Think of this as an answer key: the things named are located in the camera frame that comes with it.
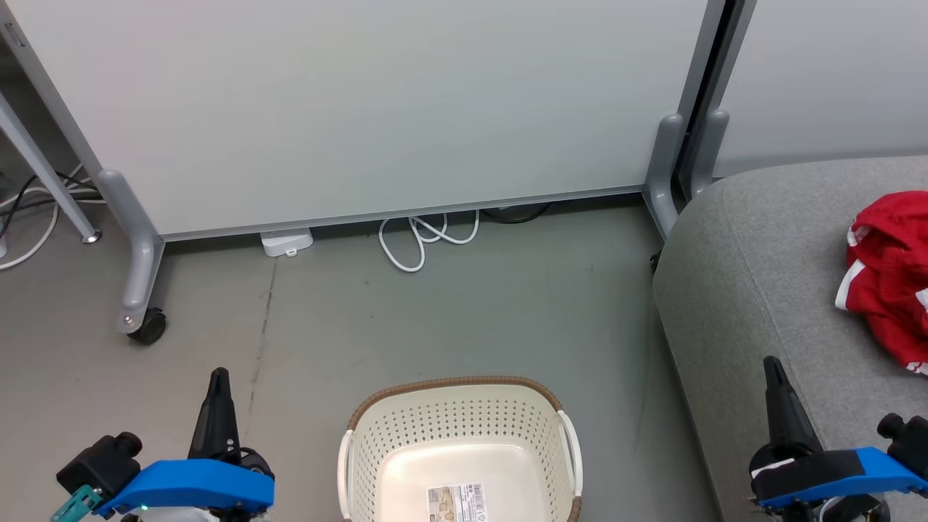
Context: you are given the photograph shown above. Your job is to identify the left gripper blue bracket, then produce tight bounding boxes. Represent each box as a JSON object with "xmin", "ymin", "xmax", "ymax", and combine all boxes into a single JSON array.
[{"xmin": 94, "ymin": 368, "xmax": 277, "ymax": 522}]

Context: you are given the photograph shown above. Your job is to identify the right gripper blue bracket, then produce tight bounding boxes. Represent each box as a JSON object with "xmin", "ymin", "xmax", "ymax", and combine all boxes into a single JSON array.
[{"xmin": 749, "ymin": 355, "xmax": 928, "ymax": 522}]

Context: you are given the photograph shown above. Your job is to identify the red white striped jersey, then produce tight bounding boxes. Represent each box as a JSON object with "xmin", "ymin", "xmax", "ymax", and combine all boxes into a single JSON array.
[{"xmin": 835, "ymin": 190, "xmax": 928, "ymax": 376}]

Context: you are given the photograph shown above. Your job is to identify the cream laundry basket brown rim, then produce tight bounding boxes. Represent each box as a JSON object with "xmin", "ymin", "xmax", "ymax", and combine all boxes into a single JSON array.
[{"xmin": 337, "ymin": 376, "xmax": 583, "ymax": 522}]

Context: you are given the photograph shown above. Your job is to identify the barcode sticker in basket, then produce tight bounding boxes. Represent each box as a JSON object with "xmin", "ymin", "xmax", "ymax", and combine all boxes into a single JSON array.
[{"xmin": 426, "ymin": 482, "xmax": 488, "ymax": 522}]

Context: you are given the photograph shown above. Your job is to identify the black caster wheel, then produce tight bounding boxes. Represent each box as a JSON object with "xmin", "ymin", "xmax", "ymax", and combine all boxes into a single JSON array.
[{"xmin": 128, "ymin": 307, "xmax": 167, "ymax": 346}]

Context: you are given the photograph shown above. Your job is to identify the grey fabric sofa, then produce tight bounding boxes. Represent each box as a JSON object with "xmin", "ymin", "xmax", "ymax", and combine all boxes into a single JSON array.
[{"xmin": 652, "ymin": 156, "xmax": 928, "ymax": 522}]

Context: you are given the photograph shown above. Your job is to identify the grey metal table leg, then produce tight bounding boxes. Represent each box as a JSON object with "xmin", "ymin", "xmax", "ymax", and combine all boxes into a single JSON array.
[{"xmin": 0, "ymin": 94, "xmax": 102, "ymax": 244}]

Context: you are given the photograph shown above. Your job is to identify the teal left camera connector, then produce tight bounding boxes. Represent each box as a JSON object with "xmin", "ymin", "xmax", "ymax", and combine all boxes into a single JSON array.
[{"xmin": 49, "ymin": 484, "xmax": 104, "ymax": 522}]

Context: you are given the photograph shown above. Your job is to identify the looped white floor cable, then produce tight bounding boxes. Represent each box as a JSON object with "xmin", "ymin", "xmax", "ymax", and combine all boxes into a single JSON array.
[{"xmin": 378, "ymin": 210, "xmax": 481, "ymax": 273}]

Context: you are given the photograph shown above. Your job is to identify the long white floor cable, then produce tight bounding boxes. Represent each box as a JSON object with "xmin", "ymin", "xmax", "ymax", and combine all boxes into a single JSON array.
[{"xmin": 0, "ymin": 185, "xmax": 62, "ymax": 270}]

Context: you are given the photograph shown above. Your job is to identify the thin black floor cables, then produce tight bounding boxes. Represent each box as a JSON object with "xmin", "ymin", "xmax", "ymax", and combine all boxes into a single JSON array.
[{"xmin": 0, "ymin": 170, "xmax": 102, "ymax": 240}]

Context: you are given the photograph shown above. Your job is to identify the black floor cable under partition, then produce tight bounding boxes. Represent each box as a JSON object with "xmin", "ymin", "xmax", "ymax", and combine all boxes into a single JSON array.
[{"xmin": 482, "ymin": 203, "xmax": 555, "ymax": 224}]

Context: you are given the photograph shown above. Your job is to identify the narrow white partition grey frame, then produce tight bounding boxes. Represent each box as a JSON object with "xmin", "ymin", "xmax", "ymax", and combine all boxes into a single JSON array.
[{"xmin": 689, "ymin": 0, "xmax": 928, "ymax": 200}]

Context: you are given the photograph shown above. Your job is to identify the wide white partition grey frame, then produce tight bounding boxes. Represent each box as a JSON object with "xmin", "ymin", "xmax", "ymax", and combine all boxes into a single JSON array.
[{"xmin": 0, "ymin": 0, "xmax": 728, "ymax": 336}]

